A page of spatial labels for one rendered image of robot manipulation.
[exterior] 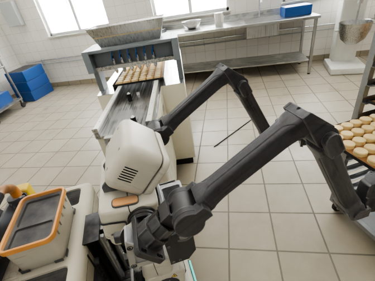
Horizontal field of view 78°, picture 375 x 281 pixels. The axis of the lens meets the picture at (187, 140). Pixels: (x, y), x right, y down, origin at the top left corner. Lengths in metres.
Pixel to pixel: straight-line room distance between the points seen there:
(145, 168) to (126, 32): 1.40
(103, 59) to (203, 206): 1.66
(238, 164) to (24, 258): 0.66
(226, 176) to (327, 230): 1.39
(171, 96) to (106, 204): 1.39
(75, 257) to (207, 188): 0.49
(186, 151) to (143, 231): 1.67
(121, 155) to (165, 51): 1.41
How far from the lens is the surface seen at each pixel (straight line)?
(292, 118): 0.58
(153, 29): 1.90
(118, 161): 0.65
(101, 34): 1.96
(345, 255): 1.82
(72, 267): 0.86
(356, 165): 1.77
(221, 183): 0.56
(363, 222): 1.81
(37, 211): 0.96
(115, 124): 1.48
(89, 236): 0.92
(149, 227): 0.62
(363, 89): 1.46
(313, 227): 1.88
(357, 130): 1.35
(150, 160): 0.64
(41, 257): 0.88
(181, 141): 2.17
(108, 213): 0.70
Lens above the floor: 1.45
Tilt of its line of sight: 32 degrees down
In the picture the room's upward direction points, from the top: 10 degrees counter-clockwise
